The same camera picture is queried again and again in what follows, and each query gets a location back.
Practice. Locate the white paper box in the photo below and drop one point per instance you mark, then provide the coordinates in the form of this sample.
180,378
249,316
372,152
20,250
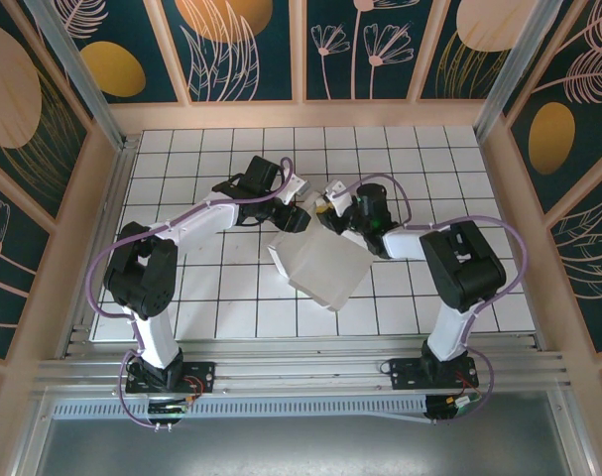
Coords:
325,268

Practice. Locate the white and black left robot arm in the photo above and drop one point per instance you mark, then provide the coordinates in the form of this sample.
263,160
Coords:
142,268

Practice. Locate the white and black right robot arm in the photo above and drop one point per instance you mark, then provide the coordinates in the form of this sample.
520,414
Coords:
459,263

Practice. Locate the grey metal sheet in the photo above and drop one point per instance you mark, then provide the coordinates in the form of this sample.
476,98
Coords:
300,446

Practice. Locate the slim aluminium edge rail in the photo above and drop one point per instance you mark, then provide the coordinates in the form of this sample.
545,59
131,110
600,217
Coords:
113,198

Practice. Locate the wide aluminium rail bed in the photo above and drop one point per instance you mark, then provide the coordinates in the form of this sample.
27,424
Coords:
305,369

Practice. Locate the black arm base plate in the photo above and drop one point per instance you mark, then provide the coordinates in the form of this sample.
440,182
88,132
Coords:
204,377
404,372

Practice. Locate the aluminium corner post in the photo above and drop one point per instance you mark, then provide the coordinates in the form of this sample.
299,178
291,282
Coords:
77,74
515,64

